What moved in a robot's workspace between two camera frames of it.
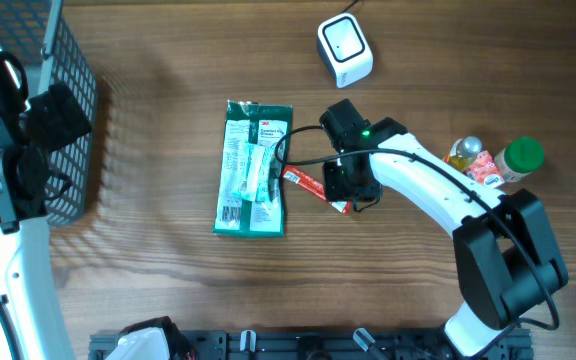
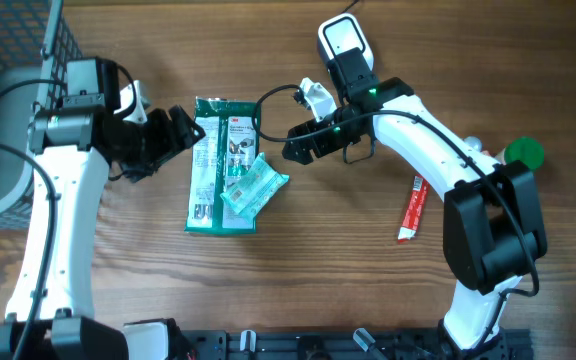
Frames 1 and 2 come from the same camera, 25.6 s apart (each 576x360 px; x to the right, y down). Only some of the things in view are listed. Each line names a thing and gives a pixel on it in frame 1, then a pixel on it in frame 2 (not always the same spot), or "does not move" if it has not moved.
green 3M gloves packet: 248,199 -> 229,144
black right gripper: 333,191 -> 304,148
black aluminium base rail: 330,344 does not move
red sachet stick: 315,186 -> 414,210
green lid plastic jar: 519,158 does not move
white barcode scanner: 345,50 does not move
